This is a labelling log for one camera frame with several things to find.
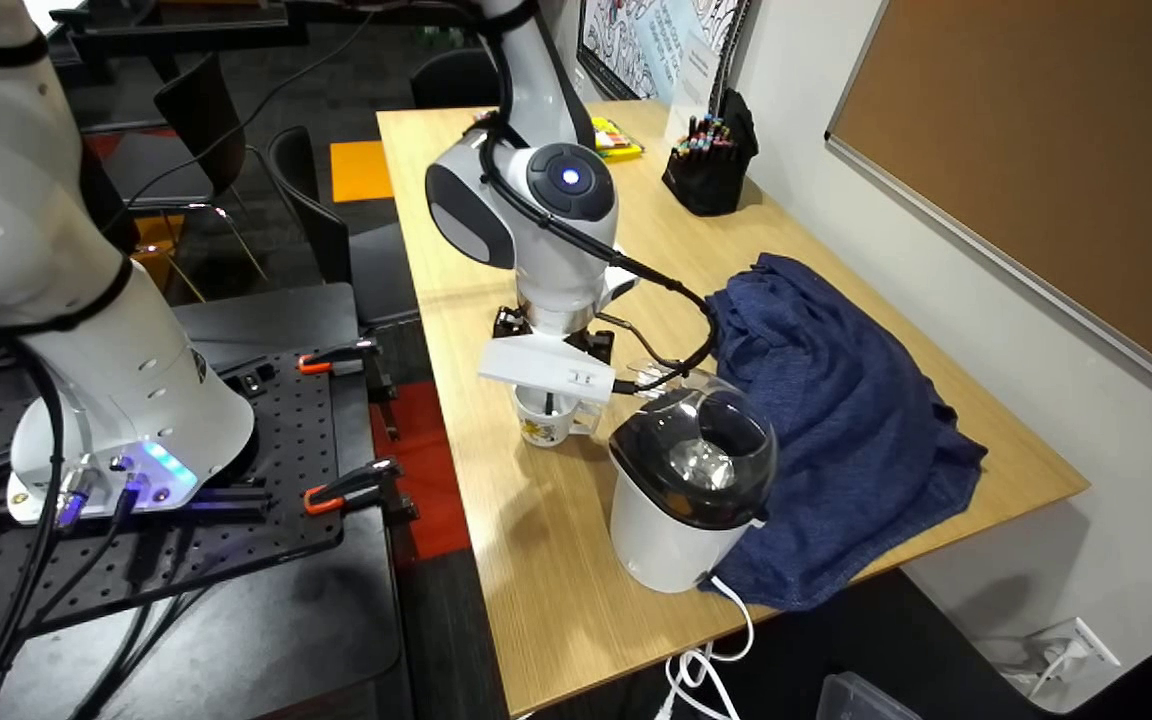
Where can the brown cork board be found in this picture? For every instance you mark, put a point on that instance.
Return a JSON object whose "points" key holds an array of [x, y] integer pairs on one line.
{"points": [[1069, 161]]}

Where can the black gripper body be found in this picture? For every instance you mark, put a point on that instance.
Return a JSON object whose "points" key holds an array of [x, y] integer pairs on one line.
{"points": [[593, 342]]}

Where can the white wall poster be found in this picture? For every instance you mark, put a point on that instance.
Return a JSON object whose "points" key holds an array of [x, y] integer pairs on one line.
{"points": [[663, 44]]}

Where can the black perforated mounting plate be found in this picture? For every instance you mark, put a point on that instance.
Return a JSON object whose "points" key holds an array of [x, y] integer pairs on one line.
{"points": [[231, 535]]}

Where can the white ceramic mug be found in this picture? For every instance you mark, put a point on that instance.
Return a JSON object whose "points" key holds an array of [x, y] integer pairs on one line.
{"points": [[556, 433]]}

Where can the yellow flat packet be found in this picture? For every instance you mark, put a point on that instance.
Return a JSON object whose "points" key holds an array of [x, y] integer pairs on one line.
{"points": [[616, 137]]}

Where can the black pen organizer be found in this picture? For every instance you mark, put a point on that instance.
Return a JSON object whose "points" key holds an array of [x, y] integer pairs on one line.
{"points": [[713, 167]]}

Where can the silver wrist camera bar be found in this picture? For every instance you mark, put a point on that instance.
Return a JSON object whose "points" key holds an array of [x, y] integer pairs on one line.
{"points": [[543, 360]]}

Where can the black office chair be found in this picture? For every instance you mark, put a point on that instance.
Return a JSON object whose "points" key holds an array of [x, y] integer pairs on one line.
{"points": [[336, 224], [208, 134]]}

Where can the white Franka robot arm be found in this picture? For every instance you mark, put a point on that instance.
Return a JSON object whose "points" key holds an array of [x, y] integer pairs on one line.
{"points": [[96, 333]]}

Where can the dark blue cloth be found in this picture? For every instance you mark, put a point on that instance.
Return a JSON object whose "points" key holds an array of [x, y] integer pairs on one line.
{"points": [[858, 424]]}

